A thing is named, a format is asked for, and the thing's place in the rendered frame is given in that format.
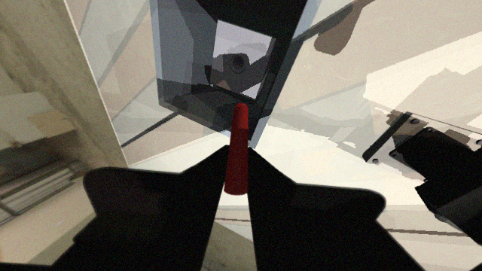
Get dark red peg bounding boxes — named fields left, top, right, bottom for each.
left=224, top=103, right=248, bottom=196

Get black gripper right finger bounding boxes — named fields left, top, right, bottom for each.
left=247, top=147, right=386, bottom=271

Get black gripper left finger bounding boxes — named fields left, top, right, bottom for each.
left=83, top=145, right=229, bottom=271

